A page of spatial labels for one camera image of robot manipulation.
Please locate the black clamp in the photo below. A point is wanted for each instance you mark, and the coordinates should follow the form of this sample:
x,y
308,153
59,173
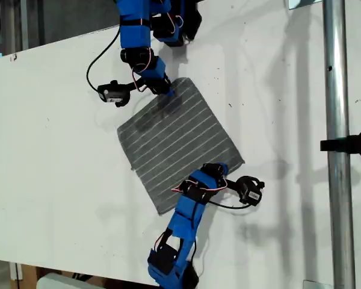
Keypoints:
x,y
358,144

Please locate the wooden table leg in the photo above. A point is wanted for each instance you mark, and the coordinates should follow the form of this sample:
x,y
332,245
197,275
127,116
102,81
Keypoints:
x,y
28,277

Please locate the steel post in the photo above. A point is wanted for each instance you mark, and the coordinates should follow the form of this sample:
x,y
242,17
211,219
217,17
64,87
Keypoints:
x,y
337,90

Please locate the grey striped towel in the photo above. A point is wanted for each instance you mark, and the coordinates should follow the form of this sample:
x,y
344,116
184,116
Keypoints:
x,y
174,141

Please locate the black camera stalk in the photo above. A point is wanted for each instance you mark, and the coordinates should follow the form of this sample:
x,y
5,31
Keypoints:
x,y
231,184
135,84

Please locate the white box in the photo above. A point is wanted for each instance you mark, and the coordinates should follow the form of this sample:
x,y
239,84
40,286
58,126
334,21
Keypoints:
x,y
57,283

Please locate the black camera box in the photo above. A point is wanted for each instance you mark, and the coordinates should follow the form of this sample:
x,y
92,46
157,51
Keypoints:
x,y
111,93
249,192

